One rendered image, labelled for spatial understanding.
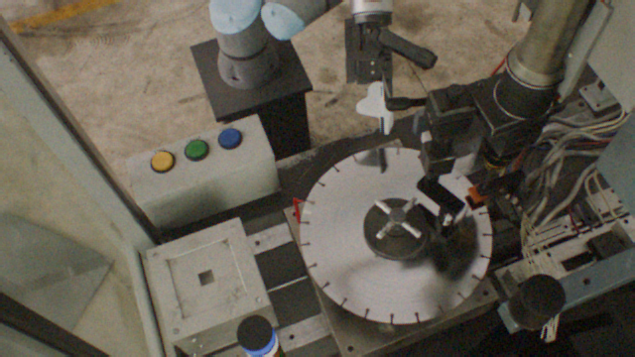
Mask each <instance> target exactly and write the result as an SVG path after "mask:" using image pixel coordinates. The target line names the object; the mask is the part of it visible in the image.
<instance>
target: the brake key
mask: <svg viewBox="0 0 635 357"><path fill-rule="evenodd" d="M219 140H220V143H221V145H222V146H224V147H227V148H230V147H234V146H236V145H237V144H238V143H239V141H240V136H239V133H238V132H237V131H236V130H234V129H226V130H224V131H223V132H222V133H221V134H220V137H219Z"/></svg>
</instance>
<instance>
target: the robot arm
mask: <svg viewBox="0 0 635 357"><path fill-rule="evenodd" d="M344 1H345V0H210V4H209V8H210V12H209V16H210V22H211V24H212V27H213V28H214V31H215V34H216V37H217V40H218V44H219V54H218V60H217V65H218V69H219V73H220V75H221V77H222V79H223V80H224V81H225V82H226V83H227V84H229V85H230V86H233V87H235V88H239V89H254V88H258V87H261V86H263V85H265V84H267V83H268V82H269V81H271V80H272V79H273V78H274V76H275V75H276V73H277V72H278V69H279V57H278V53H277V51H276V49H275V47H274V46H273V45H272V43H271V42H270V40H269V39H268V37H267V31H268V30H269V31H270V33H271V34H272V35H273V36H275V37H276V38H278V39H280V40H288V39H289V38H291V37H292V36H294V35H296V34H297V33H299V32H301V31H303V30H304V29H305V28H306V27H307V26H308V25H310V24H311V23H313V22H314V21H315V20H317V19H318V18H320V17H321V16H322V15H324V14H325V13H327V12H329V11H330V10H331V9H333V8H334V7H336V6H337V5H338V4H340V3H341V2H344ZM350 10H351V16H352V17H353V18H348V19H344V22H343V24H344V46H345V74H346V84H351V83H355V84H356V85H362V84H367V83H372V84H371V85H370V86H369V88H368V95H367V97H366V98H364V99H362V100H360V101H359V102H358V103H357V105H356V110H357V112H358V113H360V114H364V115H368V116H372V117H377V118H379V120H380V134H383V133H384V132H385V135H388V134H389V132H390V129H391V127H392V125H393V112H388V111H387V110H386V108H385V102H386V100H387V99H388V98H391V97H393V85H392V78H393V60H392V54H391V53H392V52H394V53H396V54H398V55H399V56H401V57H403V58H405V59H407V60H410V61H412V62H413V63H414V65H416V66H417V67H418V68H421V69H424V70H426V69H431V68H433V67H434V66H435V64H436V62H437V60H438V56H436V55H435V53H434V52H432V51H431V50H429V49H426V48H421V47H419V46H418V45H416V44H414V43H412V42H410V41H408V40H406V39H404V38H403V37H401V36H399V35H397V34H395V33H393V32H391V31H390V30H388V29H386V28H382V29H381V28H380V27H384V26H388V25H391V24H392V15H391V14H392V13H393V1H392V0H350ZM367 29H371V30H369V32H370V34H369V33H367V31H366V30H367ZM380 30H381V31H380ZM379 32H380V33H379Z"/></svg>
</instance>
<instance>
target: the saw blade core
mask: <svg viewBox="0 0 635 357"><path fill-rule="evenodd" d="M397 150H398V148H381V149H376V153H377V155H378V156H377V157H376V156H375V150H369V151H365V152H362V153H359V154H356V155H354V157H355V159H356V160H357V161H358V162H355V160H354V158H353V156H351V157H349V158H347V159H345V160H343V161H341V162H340V163H338V164H337V165H335V166H334V167H332V168H331V169H330V170H329V171H328V172H326V173H325V174H324V175H323V176H322V177H321V178H320V180H319V181H318V182H319V183H321V184H324V185H325V186H321V184H319V183H317V184H316V185H315V186H314V188H313V189H312V191H311V193H310V195H309V197H308V199H307V201H309V202H307V201H306V204H305V206H304V210H307V211H311V212H312V213H311V214H306V213H302V218H301V222H309V223H310V224H306V223H301V226H300V238H301V245H305V244H308V243H310V244H311V245H310V246H308V245H306V246H302V251H303V255H304V258H305V261H306V264H307V266H308V268H309V271H310V273H311V274H312V276H313V278H314V279H315V281H316V282H317V284H318V285H319V287H320V288H321V289H322V288H323V287H324V286H325V285H326V283H329V286H326V287H325V288H324V289H323V291H324V292H325V293H326V294H327V295H328V296H329V297H330V298H331V299H332V300H333V301H334V302H336V303H337V304H338V305H342V303H343V302H344V299H345V298H347V301H346V302H345V303H344V305H343V306H342V307H343V308H344V309H346V310H348V311H350V312H351V313H355V314H358V315H360V316H363V317H364V316H365V313H366V309H369V311H368V313H367V316H366V318H368V319H372V320H376V321H380V322H387V323H391V315H390V314H391V313H393V314H394V316H393V323H414V322H418V319H417V316H416V315H415V313H416V312H417V313H418V314H419V320H420V321H425V320H429V319H432V318H435V317H438V316H440V315H442V314H443V312H442V310H441V309H440V308H439V304H440V305H441V306H442V309H443V311H444V313H446V312H448V311H450V310H452V309H453V308H455V307H456V306H458V305H459V304H461V303H462V302H463V301H464V298H463V297H462V296H461V295H459V294H458V292H461V294H462V295H463V296H464V297H465V298H468V297H469V296H470V294H471V293H472V292H473V291H474V290H475V288H476V287H477V285H478V283H479V281H480V280H479V279H481V278H482V276H483V274H484V272H485V269H486V267H487V264H488V261H489V258H490V256H491V251H492V240H493V239H492V236H485V237H484V236H483V234H485V235H492V227H491V222H490V218H489V214H488V213H487V212H488V211H487V209H486V206H485V204H484V202H483V201H481V202H478V203H476V204H475V203H474V201H473V199H472V197H471V196H470V195H469V192H468V191H467V190H468V189H469V188H470V187H473V185H472V184H471V182H470V181H469V180H468V179H467V178H466V177H465V176H464V175H462V176H461V177H460V178H459V179H455V178H458V177H459V176H460V175H461V173H460V172H459V171H458V170H457V169H455V168H453V171H452V173H451V174H449V175H444V176H440V180H439V183H440V184H441V185H443V186H444V187H445V188H446V189H448V190H449V191H450V192H452V193H453V194H454V195H455V196H457V197H458V198H459V199H461V200H462V201H463V202H464V203H466V206H465V208H464V210H463V212H462V213H461V214H460V215H459V216H458V217H457V218H456V220H455V221H452V220H451V221H447V222H445V223H442V222H441V219H440V216H439V209H440V207H439V206H438V205H436V204H435V203H434V202H433V201H431V200H430V199H429V198H428V197H426V196H425V195H424V194H423V193H421V192H420V191H419V190H418V189H416V185H417V182H418V181H419V180H420V179H421V178H422V177H423V176H424V175H425V173H424V170H423V167H422V165H421V162H420V159H418V156H419V155H420V151H416V150H411V149H404V148H399V154H400V155H397ZM336 170H338V171H339V173H338V172H337V171H336ZM413 197H415V198H416V199H417V200H418V202H417V203H416V205H417V206H418V207H419V208H420V209H421V210H422V211H423V212H424V214H425V216H426V218H427V221H428V226H429V232H428V237H427V240H426V242H425V244H424V246H423V247H422V249H421V250H420V251H419V252H417V253H416V254H415V255H413V256H411V257H408V258H405V259H389V258H385V257H383V256H381V255H379V254H377V253H376V252H374V251H373V250H372V249H371V248H370V247H369V245H368V244H367V242H366V240H365V238H364V234H363V221H364V217H365V215H366V213H367V211H368V210H369V209H370V208H371V207H372V206H373V205H374V204H375V203H374V200H375V199H376V198H379V199H380V200H383V199H386V198H403V199H406V200H409V201H410V200H411V199H412V198H413ZM310 202H314V203H315V204H311V203H310ZM304 210H303V211H304ZM479 213H487V214H482V215H479ZM483 255H484V256H486V257H489V258H486V257H481V256H483ZM314 264H317V266H316V267H312V268H310V267H311V266H313V265H314ZM472 275H475V277H477V278H478V279H477V278H474V277H473V276H472Z"/></svg>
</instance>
